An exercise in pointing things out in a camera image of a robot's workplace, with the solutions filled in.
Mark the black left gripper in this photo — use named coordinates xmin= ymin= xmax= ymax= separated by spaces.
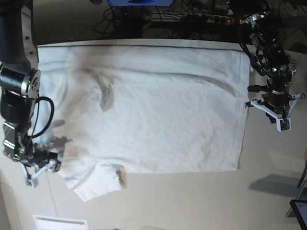
xmin=265 ymin=102 xmax=290 ymax=124

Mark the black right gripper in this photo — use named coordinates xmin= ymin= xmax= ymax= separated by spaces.
xmin=28 ymin=142 xmax=71 ymax=173

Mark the white T-shirt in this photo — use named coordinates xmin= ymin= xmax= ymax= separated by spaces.
xmin=37 ymin=46 xmax=250 ymax=202

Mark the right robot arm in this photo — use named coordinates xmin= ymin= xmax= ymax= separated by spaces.
xmin=0 ymin=0 xmax=61 ymax=173

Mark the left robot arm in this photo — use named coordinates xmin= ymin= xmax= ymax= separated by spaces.
xmin=229 ymin=0 xmax=300 ymax=130

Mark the white paper sheet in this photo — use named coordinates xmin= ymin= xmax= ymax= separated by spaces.
xmin=33 ymin=215 xmax=89 ymax=230

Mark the grey tablet stand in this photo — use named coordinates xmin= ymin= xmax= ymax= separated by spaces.
xmin=286 ymin=181 xmax=307 ymax=218

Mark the dark tablet screen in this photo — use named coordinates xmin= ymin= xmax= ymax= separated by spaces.
xmin=290 ymin=199 xmax=307 ymax=230

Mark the black power strip red light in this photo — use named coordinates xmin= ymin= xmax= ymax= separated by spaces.
xmin=152 ymin=12 xmax=235 ymax=25

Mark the blue box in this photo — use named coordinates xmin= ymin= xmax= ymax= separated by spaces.
xmin=108 ymin=0 xmax=173 ymax=6

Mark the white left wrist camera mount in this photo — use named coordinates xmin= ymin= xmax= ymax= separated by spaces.
xmin=245 ymin=92 xmax=307 ymax=132

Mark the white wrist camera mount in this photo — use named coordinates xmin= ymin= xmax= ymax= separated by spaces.
xmin=22 ymin=160 xmax=57 ymax=188
xmin=245 ymin=92 xmax=307 ymax=132

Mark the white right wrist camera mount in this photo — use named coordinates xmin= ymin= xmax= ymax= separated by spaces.
xmin=22 ymin=160 xmax=57 ymax=188

